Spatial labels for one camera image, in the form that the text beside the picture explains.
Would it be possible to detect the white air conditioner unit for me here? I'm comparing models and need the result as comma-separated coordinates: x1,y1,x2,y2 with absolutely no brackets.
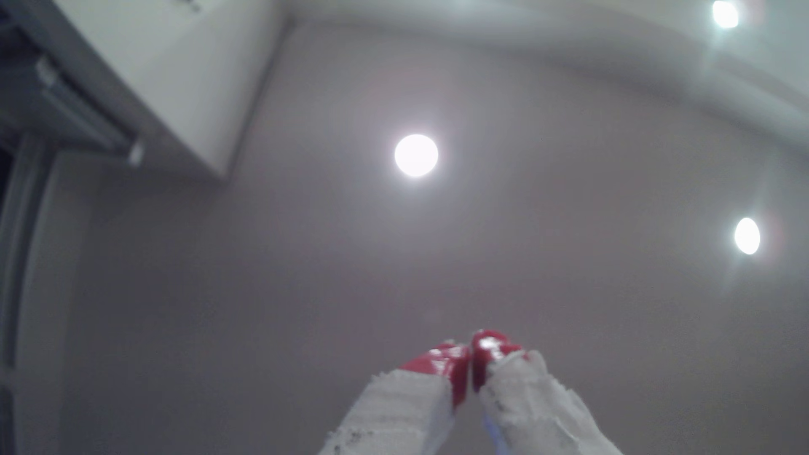
0,0,285,181

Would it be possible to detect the grey vertical frame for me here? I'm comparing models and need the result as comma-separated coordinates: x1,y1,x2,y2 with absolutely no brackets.
0,134,56,455

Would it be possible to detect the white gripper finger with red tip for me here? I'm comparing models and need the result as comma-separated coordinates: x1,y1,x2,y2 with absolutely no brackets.
471,329,623,455
319,340,472,455

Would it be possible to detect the round ceiling light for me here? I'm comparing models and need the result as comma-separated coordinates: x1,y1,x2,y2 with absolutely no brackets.
734,217,762,256
394,133,439,178
712,0,739,30

